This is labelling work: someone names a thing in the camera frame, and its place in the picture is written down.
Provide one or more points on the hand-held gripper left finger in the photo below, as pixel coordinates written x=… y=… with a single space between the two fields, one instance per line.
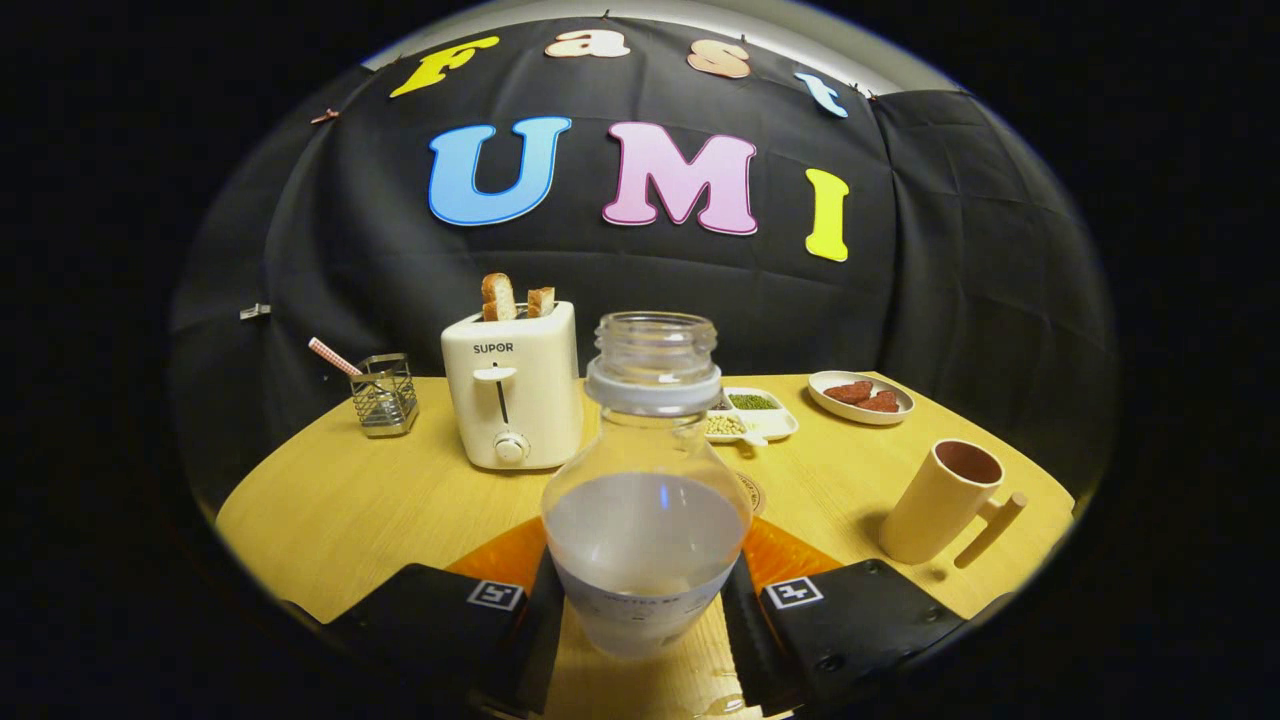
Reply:
x=430 y=610

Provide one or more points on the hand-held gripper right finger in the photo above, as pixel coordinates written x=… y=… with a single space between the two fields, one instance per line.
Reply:
x=860 y=610

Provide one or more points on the round wooden coaster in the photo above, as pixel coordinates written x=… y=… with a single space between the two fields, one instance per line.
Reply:
x=754 y=492

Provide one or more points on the clear plastic juice bottle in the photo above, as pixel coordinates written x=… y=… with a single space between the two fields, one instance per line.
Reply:
x=645 y=540

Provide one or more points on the wooden table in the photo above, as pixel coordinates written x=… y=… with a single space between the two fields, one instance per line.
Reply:
x=350 y=500

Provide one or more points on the white divided dish with beans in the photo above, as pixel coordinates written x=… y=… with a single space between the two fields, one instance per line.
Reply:
x=775 y=422

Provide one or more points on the white round plate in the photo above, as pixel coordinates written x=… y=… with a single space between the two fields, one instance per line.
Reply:
x=830 y=405

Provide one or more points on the red meat slice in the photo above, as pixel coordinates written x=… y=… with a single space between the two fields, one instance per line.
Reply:
x=880 y=403
x=848 y=392

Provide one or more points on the white toaster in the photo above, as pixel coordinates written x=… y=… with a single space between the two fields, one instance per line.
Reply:
x=540 y=400

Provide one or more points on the pink striped straw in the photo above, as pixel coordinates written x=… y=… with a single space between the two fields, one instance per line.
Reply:
x=332 y=355

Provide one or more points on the large toast bread slice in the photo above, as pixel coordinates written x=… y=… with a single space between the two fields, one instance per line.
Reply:
x=498 y=297

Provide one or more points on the small toast bread slice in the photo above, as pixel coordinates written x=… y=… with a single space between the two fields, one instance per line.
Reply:
x=541 y=301

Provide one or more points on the white clip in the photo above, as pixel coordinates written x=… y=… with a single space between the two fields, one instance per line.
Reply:
x=254 y=311

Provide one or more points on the black backdrop cloth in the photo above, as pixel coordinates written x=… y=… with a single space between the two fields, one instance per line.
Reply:
x=980 y=250

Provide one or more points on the pink clip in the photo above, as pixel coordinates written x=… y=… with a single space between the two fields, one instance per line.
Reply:
x=323 y=116

